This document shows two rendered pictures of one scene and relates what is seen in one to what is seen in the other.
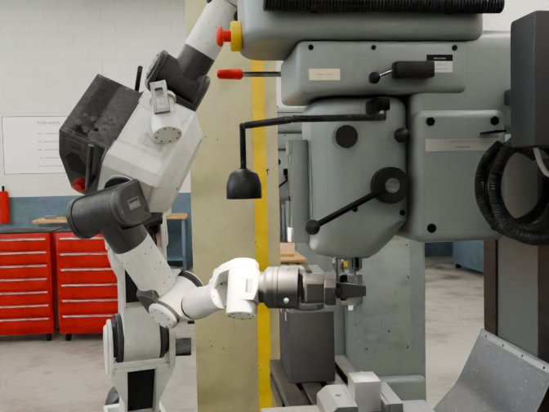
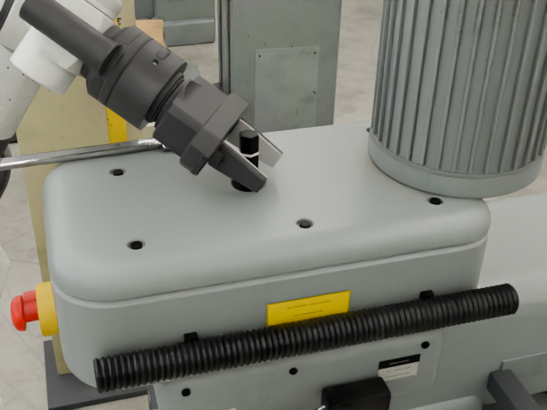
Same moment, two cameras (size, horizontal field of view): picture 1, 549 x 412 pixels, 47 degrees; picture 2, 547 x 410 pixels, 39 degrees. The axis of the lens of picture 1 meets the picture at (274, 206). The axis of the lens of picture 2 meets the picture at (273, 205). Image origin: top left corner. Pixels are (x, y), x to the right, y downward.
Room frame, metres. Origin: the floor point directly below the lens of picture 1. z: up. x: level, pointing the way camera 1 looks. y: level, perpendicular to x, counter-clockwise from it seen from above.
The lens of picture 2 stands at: (0.60, -0.06, 2.33)
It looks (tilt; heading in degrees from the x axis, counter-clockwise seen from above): 32 degrees down; 350
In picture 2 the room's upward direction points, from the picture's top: 2 degrees clockwise
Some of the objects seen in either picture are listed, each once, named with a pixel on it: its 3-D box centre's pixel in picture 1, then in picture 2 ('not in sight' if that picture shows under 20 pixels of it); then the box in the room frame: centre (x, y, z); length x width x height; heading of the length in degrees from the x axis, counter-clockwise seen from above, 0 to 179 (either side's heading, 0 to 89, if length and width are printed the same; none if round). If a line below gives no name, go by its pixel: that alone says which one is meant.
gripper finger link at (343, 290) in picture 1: (350, 291); not in sight; (1.29, -0.15, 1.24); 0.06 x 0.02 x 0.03; 84
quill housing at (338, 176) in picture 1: (351, 177); not in sight; (1.32, -0.16, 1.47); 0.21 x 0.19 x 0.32; 7
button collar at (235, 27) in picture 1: (235, 36); (48, 308); (1.29, 0.07, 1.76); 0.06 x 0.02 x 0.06; 7
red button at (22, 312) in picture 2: (224, 36); (26, 312); (1.29, 0.09, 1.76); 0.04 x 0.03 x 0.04; 7
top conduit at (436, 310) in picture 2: (384, 3); (317, 332); (1.18, -0.21, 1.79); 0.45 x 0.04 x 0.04; 97
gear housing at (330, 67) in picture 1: (368, 76); (280, 321); (1.33, -0.20, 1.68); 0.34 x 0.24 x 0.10; 97
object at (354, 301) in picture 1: (351, 290); not in sight; (1.32, -0.16, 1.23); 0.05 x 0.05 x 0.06
